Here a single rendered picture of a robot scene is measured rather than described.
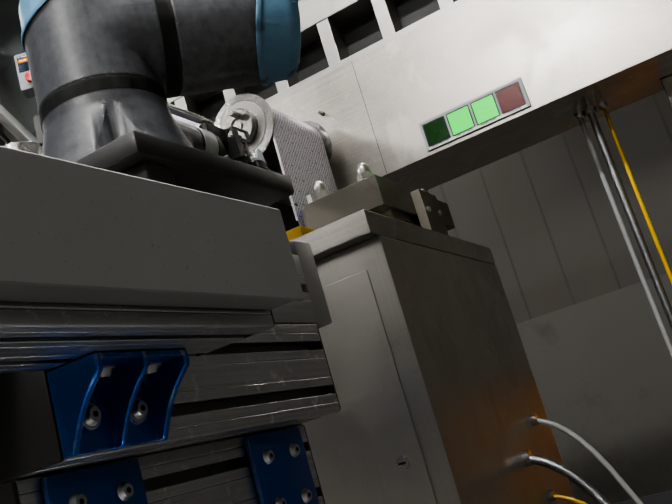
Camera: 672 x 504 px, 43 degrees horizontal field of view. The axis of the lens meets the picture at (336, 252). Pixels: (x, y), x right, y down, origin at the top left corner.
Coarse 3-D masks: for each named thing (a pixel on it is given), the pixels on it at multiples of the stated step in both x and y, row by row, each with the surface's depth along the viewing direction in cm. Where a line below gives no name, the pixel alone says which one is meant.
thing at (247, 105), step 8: (240, 104) 177; (248, 104) 176; (256, 104) 175; (256, 112) 175; (264, 120) 174; (264, 128) 173; (256, 136) 174; (248, 144) 175; (256, 144) 174; (272, 144) 177; (264, 152) 177; (272, 152) 179; (272, 160) 182; (280, 168) 189
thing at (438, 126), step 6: (438, 120) 191; (426, 126) 193; (432, 126) 192; (438, 126) 191; (444, 126) 191; (426, 132) 193; (432, 132) 192; (438, 132) 191; (444, 132) 191; (432, 138) 192; (438, 138) 191; (444, 138) 190; (432, 144) 192
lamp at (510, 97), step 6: (516, 84) 184; (504, 90) 185; (510, 90) 184; (516, 90) 184; (498, 96) 186; (504, 96) 185; (510, 96) 184; (516, 96) 184; (504, 102) 185; (510, 102) 184; (516, 102) 184; (522, 102) 183; (504, 108) 185; (510, 108) 184
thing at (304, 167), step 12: (276, 144) 173; (288, 144) 178; (288, 156) 175; (300, 156) 181; (312, 156) 186; (324, 156) 192; (288, 168) 173; (300, 168) 179; (312, 168) 184; (324, 168) 190; (300, 180) 176; (312, 180) 182; (324, 180) 187; (300, 192) 174; (312, 192) 180; (300, 204) 172; (300, 216) 170
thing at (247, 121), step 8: (240, 112) 174; (248, 112) 174; (224, 120) 176; (232, 120) 175; (240, 120) 175; (248, 120) 173; (256, 120) 174; (224, 128) 176; (240, 128) 174; (248, 128) 173; (256, 128) 174
